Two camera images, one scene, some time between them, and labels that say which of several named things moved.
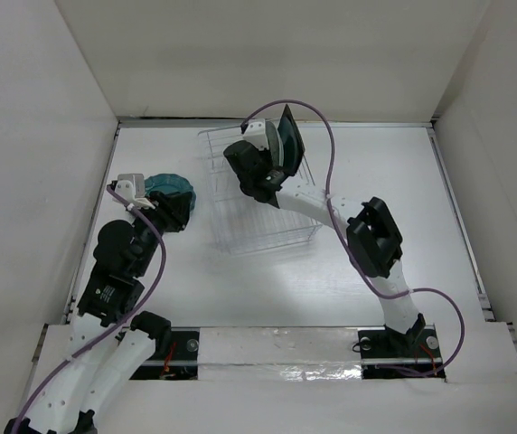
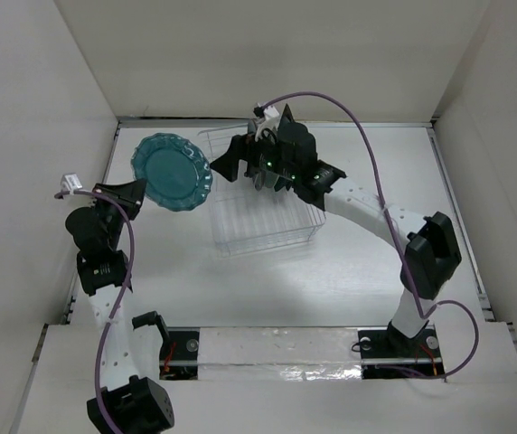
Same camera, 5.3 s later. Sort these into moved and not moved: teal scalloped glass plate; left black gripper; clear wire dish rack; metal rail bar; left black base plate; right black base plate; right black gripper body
Moved: right black gripper body; left black gripper; teal scalloped glass plate
Not moved: clear wire dish rack; left black base plate; right black base plate; metal rail bar
